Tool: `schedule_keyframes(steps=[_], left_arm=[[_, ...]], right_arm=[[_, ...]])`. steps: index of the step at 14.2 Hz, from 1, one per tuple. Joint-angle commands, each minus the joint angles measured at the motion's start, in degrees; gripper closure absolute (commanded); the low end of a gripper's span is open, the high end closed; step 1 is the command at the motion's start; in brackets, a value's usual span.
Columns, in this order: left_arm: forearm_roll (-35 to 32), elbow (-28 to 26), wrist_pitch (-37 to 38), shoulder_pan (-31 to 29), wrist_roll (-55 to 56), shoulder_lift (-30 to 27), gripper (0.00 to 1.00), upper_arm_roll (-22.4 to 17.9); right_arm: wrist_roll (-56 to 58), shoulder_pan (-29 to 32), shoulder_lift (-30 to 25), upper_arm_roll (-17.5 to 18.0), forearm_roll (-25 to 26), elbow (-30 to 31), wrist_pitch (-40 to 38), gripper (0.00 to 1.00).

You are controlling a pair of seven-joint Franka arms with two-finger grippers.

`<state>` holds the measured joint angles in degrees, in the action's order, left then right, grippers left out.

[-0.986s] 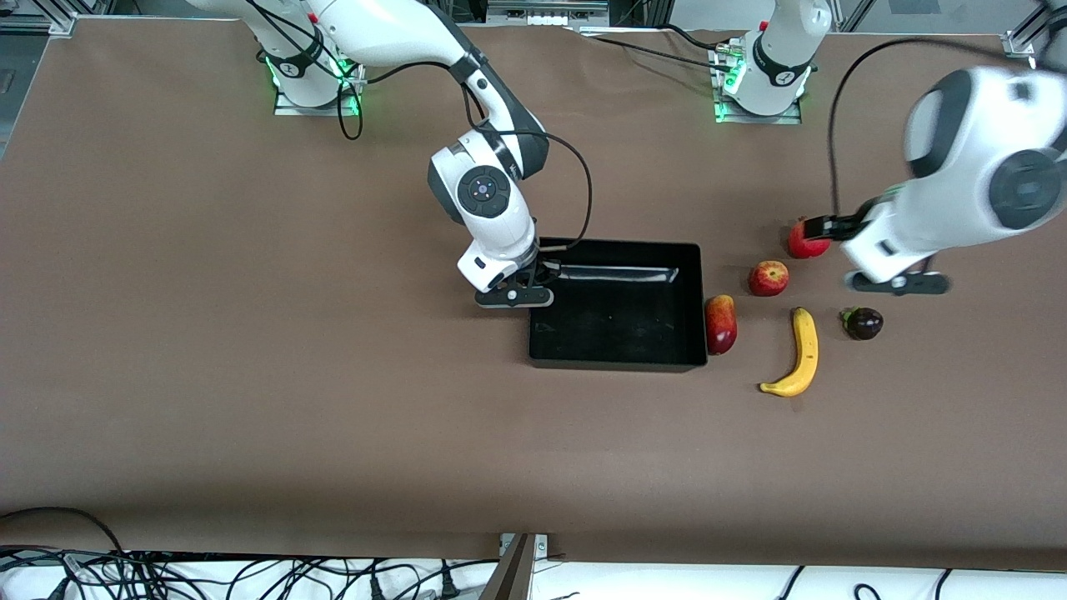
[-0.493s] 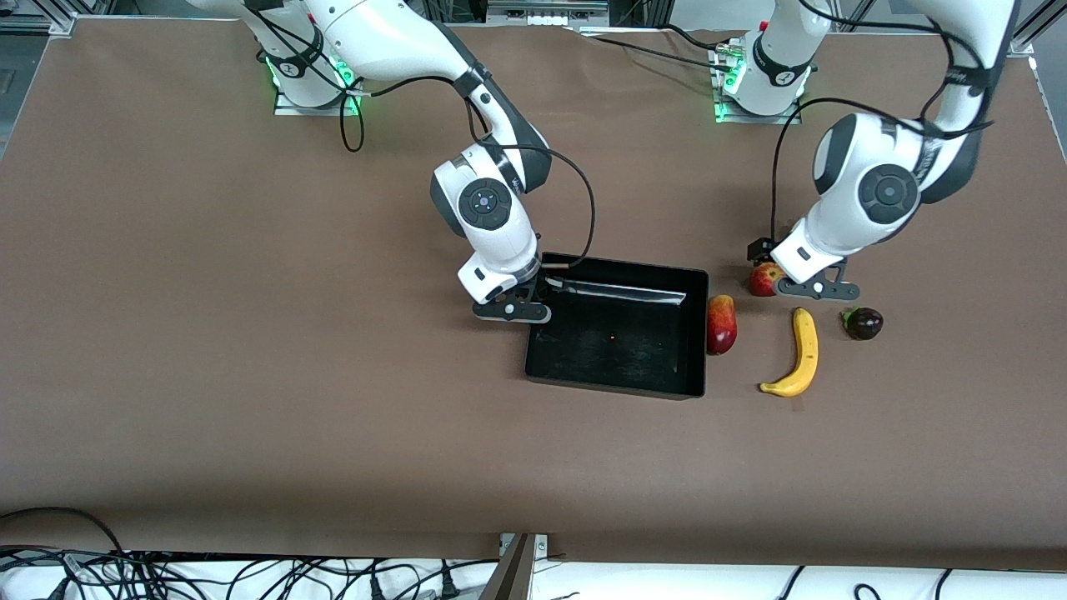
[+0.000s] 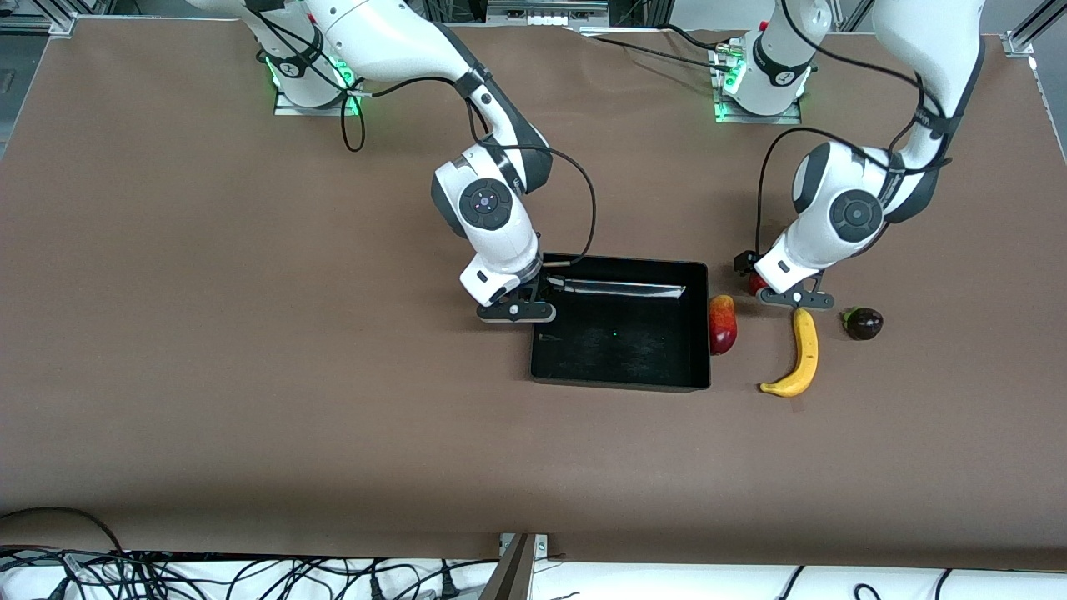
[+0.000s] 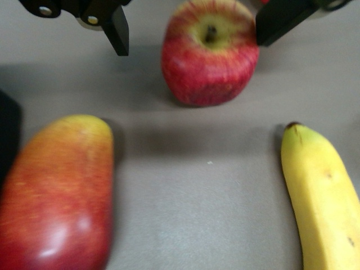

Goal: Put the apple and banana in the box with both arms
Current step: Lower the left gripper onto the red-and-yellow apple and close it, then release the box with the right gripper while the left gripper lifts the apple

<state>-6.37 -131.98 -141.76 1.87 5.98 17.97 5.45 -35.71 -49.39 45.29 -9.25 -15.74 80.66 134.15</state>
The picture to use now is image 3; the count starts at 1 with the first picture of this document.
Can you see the red apple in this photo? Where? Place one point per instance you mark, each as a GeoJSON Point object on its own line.
{"type": "Point", "coordinates": [757, 286]}

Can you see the black plastic box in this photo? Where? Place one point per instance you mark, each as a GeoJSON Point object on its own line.
{"type": "Point", "coordinates": [621, 342]}

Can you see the yellow banana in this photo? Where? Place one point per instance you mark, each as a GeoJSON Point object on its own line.
{"type": "Point", "coordinates": [806, 354]}

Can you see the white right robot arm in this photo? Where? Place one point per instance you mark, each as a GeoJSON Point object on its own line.
{"type": "Point", "coordinates": [400, 42]}

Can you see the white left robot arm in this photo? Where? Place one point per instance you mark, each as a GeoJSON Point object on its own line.
{"type": "Point", "coordinates": [842, 208]}

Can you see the red yellow mango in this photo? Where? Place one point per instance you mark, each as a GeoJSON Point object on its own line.
{"type": "Point", "coordinates": [722, 327]}

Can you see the dark purple eggplant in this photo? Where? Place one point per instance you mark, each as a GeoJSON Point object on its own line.
{"type": "Point", "coordinates": [864, 323]}

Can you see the brown paper table cover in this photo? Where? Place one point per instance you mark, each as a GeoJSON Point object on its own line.
{"type": "Point", "coordinates": [333, 450]}

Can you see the grey device with ports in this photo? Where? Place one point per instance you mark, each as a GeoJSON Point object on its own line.
{"type": "Point", "coordinates": [546, 12]}

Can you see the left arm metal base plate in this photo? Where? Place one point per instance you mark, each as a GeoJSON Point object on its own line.
{"type": "Point", "coordinates": [792, 118]}

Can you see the metal camera mount bar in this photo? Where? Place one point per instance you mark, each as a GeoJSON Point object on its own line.
{"type": "Point", "coordinates": [510, 575]}

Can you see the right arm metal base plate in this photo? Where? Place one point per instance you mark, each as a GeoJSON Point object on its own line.
{"type": "Point", "coordinates": [288, 108]}

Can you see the aluminium corner bracket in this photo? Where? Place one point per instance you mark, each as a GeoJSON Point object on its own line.
{"type": "Point", "coordinates": [1019, 43]}
{"type": "Point", "coordinates": [63, 25]}

